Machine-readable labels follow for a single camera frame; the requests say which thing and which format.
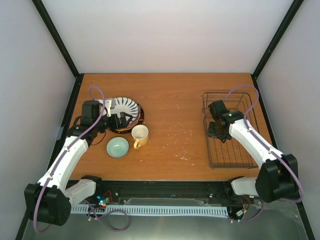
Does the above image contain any yellow ceramic mug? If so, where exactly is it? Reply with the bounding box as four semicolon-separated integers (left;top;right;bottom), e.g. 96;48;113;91
131;124;149;150

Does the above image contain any white blue striped plate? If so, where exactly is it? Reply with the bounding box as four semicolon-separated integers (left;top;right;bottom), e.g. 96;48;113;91
110;97;140;125

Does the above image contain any pale green ceramic bowl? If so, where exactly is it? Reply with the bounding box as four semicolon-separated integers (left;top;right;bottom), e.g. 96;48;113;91
106;137;129;159

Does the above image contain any black wire dish rack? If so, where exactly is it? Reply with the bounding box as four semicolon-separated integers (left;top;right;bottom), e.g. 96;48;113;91
202;91;258;169

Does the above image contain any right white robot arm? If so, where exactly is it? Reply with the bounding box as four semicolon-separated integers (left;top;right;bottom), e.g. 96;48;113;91
208;100;302;203

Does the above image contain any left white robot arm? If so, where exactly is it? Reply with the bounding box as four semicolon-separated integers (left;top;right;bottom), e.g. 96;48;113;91
24;98;136;228

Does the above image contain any dark striped bottom plate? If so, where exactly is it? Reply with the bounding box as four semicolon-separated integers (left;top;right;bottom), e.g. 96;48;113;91
110;104;145;135

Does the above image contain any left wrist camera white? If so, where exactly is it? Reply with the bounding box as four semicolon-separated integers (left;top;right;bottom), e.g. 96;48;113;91
97;98;116;117

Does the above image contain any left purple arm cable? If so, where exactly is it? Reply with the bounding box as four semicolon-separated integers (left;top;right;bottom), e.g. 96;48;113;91
33;85;107;234

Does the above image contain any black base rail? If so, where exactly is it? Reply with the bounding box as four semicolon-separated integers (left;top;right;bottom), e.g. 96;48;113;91
98;180;253;207

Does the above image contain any light blue cable duct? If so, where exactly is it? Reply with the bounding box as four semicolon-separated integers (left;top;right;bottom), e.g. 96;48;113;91
70;204;229;217

